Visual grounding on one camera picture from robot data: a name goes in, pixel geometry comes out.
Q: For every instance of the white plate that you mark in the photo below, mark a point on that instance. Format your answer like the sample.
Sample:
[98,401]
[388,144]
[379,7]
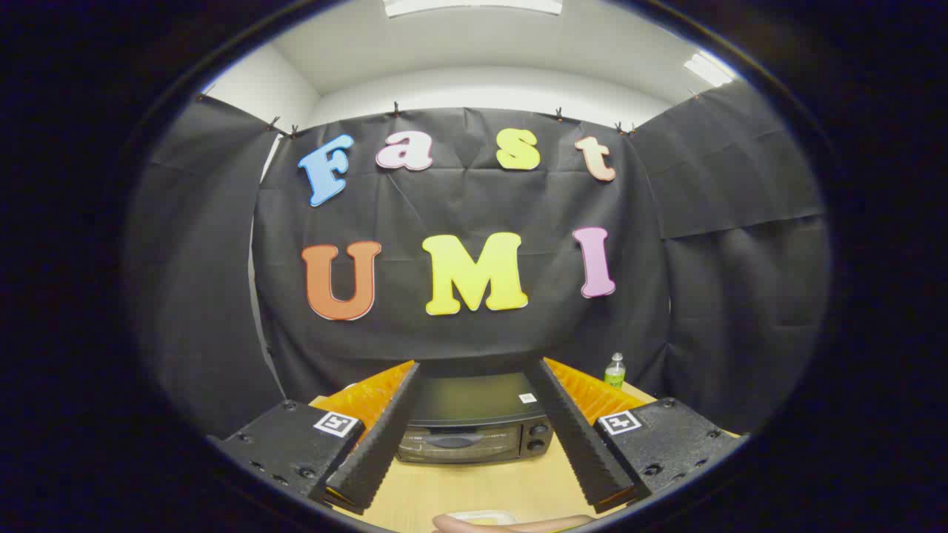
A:
[481,514]

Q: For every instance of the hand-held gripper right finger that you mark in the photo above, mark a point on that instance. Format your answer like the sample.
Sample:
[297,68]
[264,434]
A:
[581,451]

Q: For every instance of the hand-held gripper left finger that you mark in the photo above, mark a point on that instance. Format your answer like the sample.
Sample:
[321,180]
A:
[378,444]

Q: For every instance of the green label drink bottle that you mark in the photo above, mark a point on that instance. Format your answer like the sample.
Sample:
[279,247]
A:
[615,374]

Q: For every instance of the ceiling light panel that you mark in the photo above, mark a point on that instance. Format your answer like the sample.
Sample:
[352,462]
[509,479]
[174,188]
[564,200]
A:
[474,6]
[707,69]

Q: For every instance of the black toaster oven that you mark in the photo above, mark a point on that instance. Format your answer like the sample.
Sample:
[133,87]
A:
[474,400]

